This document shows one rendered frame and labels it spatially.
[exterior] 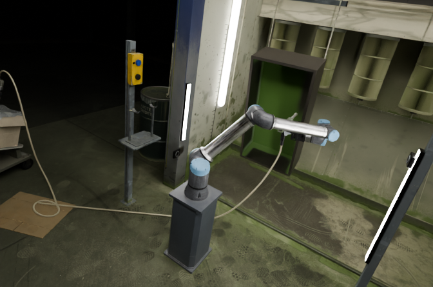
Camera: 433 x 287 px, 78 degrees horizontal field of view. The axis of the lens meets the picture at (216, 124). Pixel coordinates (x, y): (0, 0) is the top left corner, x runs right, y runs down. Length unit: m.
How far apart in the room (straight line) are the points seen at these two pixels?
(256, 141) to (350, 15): 1.76
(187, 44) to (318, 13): 1.69
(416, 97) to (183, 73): 2.49
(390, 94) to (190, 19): 2.63
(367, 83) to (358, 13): 0.77
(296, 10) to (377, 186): 2.33
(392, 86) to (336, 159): 1.12
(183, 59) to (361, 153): 2.50
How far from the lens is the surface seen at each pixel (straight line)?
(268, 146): 3.34
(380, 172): 3.84
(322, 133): 2.14
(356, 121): 3.95
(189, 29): 2.57
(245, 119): 2.04
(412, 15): 3.48
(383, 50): 3.54
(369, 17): 3.49
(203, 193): 2.08
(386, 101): 3.98
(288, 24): 3.72
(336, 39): 3.61
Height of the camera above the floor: 1.96
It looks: 23 degrees down
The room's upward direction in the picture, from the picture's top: 9 degrees clockwise
